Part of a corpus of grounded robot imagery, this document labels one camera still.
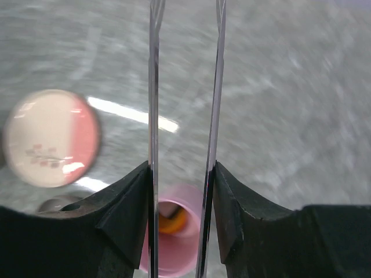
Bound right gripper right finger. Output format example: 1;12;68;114
213;163;370;277

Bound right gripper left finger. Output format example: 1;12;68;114
1;162;149;277

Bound orange slice toy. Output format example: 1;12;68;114
159;209;188;234

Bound metal tongs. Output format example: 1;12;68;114
148;1;227;277

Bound sushi roll toy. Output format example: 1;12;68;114
158;202;181;219

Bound grey round lid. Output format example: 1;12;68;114
37;195;82;213

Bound pink cylindrical container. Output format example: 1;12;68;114
139;184;205;276

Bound pink and cream plate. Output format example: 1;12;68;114
2;89;101;188

